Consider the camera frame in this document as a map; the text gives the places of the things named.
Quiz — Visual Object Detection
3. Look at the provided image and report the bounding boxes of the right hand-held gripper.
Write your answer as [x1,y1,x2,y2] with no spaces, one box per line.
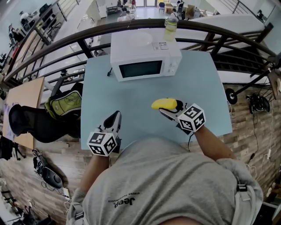
[159,99,206,135]

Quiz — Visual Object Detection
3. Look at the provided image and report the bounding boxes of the person's right forearm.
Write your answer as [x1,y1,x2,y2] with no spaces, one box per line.
[194,126,237,163]

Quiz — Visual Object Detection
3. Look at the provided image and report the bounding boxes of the white microwave oven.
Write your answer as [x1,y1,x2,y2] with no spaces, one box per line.
[110,29,183,83]

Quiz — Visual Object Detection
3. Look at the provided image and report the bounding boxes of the black office chair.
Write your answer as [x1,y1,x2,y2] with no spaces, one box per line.
[8,104,82,144]

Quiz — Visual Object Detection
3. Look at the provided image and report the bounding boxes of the black round floor device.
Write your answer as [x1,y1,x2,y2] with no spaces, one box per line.
[41,166,64,190]

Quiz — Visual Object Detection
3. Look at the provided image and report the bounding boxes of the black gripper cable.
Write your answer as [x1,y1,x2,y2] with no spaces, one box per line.
[187,131,195,152]

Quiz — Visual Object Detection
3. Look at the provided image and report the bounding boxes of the black stand with wheel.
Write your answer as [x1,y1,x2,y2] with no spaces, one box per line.
[224,54,281,105]

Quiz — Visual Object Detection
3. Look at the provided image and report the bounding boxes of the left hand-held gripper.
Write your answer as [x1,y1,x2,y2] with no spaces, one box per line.
[87,110,122,157]

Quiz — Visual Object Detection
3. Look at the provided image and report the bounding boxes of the person's left forearm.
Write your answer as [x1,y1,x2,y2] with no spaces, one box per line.
[78,153,111,194]

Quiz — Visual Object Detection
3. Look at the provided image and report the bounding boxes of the light wooden desk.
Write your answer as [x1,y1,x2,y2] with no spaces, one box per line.
[1,76,46,150]

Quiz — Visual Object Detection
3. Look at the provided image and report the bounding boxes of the black headset with cables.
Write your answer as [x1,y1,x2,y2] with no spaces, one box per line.
[245,93,271,115]

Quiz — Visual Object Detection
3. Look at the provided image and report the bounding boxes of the yellow corn cob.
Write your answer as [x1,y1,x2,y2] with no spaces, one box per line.
[151,98,178,110]

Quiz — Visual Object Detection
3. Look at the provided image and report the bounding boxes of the clear green-lid water bottle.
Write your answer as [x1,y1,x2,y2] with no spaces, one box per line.
[164,13,179,43]

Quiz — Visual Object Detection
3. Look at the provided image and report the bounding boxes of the green backpack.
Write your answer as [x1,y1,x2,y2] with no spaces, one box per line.
[44,83,84,121]

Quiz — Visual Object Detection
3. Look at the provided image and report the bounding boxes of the person's grey shirt torso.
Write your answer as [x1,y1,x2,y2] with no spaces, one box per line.
[65,134,264,225]

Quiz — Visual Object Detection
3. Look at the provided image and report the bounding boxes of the white floor cable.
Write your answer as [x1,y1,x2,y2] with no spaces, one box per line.
[245,105,277,176]

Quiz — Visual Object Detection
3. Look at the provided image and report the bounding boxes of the grey backpack shoulder strap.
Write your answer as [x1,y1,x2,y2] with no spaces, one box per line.
[65,201,85,225]
[234,177,258,225]

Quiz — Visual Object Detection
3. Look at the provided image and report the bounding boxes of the dark curved railing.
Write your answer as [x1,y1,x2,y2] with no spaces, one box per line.
[3,18,281,88]

